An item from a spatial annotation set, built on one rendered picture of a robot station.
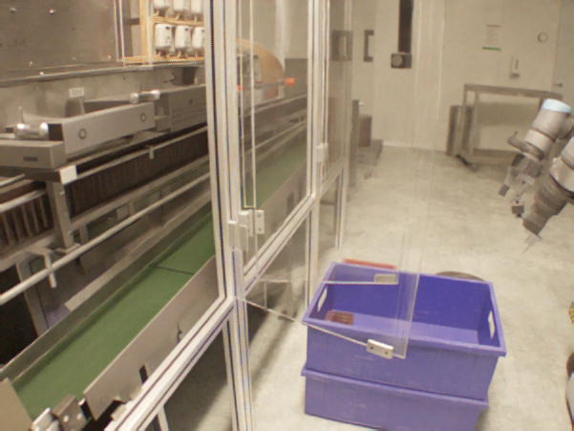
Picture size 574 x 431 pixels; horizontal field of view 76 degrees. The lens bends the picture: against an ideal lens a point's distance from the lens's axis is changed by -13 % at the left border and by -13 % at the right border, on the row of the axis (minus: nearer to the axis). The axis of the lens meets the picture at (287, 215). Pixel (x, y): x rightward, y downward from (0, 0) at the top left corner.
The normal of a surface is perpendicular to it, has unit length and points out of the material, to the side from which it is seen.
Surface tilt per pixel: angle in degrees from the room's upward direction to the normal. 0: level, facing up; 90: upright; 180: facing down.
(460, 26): 90
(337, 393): 90
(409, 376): 90
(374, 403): 90
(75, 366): 2
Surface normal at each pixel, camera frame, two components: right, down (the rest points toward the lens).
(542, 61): -0.30, 0.35
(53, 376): -0.01, -0.91
